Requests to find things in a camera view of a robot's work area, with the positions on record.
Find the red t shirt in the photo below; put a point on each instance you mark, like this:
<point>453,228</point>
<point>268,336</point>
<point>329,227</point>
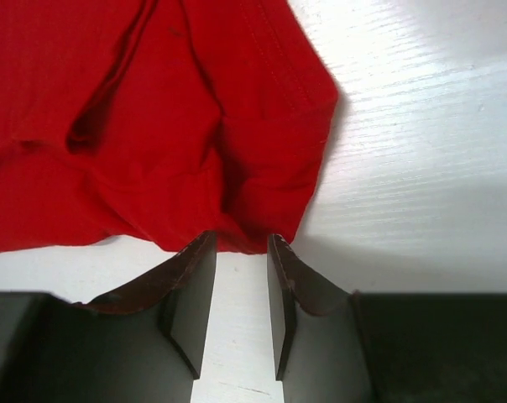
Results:
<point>157,120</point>

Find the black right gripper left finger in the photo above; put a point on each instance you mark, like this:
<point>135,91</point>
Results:
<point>141,342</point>

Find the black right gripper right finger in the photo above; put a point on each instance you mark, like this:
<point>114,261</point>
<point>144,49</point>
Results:
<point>335,346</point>

